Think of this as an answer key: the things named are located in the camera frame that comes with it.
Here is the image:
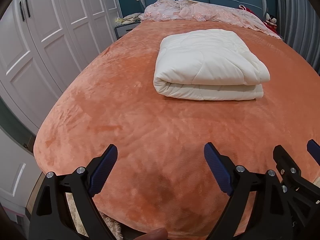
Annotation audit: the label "beige clothes on nightstand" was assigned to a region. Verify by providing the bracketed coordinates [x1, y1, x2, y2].
[116, 12, 142, 26]

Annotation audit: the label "orange plush bedspread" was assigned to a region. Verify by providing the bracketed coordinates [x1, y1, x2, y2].
[34, 21, 319, 239]

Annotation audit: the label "red plush toy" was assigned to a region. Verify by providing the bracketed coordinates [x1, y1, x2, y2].
[239, 4, 278, 34]

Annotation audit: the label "pink lace blanket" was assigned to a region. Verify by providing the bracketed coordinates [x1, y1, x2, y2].
[139, 0, 280, 39]

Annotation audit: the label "cream fluffy floor rug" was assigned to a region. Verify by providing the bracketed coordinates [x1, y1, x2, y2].
[65, 193, 124, 239]

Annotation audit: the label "grey bedside table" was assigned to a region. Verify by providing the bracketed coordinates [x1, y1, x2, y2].
[114, 21, 141, 39]

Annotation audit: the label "cream quilted jacket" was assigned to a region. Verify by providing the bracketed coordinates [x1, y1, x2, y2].
[153, 29, 270, 101]

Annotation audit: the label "white panelled wardrobe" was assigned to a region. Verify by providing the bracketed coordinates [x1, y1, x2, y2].
[0, 0, 122, 205]

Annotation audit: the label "grey pleated curtain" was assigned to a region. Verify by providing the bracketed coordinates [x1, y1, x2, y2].
[277, 0, 319, 73]

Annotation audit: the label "bare hand fingertip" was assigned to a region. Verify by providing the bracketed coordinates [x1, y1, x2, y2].
[135, 228, 168, 240]

